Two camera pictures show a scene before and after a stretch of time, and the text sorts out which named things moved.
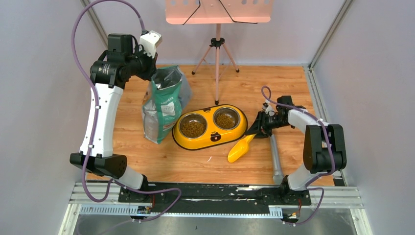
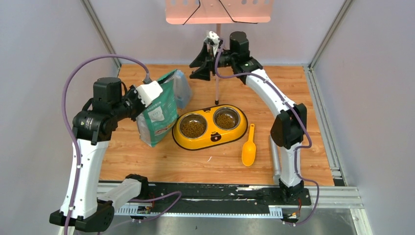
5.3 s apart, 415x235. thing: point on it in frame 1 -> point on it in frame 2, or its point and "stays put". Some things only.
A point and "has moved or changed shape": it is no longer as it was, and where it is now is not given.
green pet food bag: [162, 104] has moved or changed shape
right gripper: [261, 129] -> [204, 58]
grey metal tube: [278, 177] stays put
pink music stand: [218, 12] stays put
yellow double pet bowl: [209, 127] stays put
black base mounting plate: [179, 197] stays put
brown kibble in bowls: [195, 129] stays put
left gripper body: [152, 69] -> [133, 105]
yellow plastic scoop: [239, 148] -> [249, 150]
